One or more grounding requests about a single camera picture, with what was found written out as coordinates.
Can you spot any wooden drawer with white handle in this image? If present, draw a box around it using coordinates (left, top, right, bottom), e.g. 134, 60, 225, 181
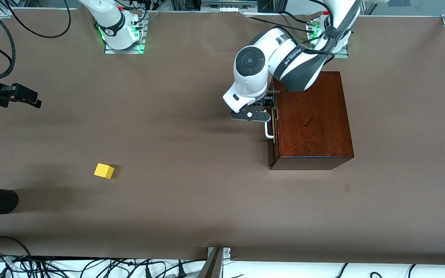
265, 92, 280, 155

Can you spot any yellow cube block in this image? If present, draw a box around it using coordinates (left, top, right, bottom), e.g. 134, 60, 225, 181
93, 163, 115, 180

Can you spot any dark brown wooden cabinet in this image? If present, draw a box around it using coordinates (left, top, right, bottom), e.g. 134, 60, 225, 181
268, 71, 355, 171

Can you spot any brown table cover sheet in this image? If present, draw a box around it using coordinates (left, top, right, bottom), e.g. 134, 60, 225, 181
0, 8, 445, 265

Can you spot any grey device with ports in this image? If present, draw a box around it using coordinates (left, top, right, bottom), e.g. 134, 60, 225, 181
200, 0, 258, 12

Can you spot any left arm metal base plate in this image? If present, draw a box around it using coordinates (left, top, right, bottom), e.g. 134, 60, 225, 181
308, 21, 350, 59

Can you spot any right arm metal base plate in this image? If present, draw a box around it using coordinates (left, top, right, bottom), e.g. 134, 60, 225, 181
105, 14, 146, 54

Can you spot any tangled black cable bundle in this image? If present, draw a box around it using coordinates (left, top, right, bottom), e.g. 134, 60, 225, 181
0, 253, 207, 278

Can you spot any aluminium camera post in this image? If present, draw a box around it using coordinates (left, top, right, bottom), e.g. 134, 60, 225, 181
197, 246, 231, 278

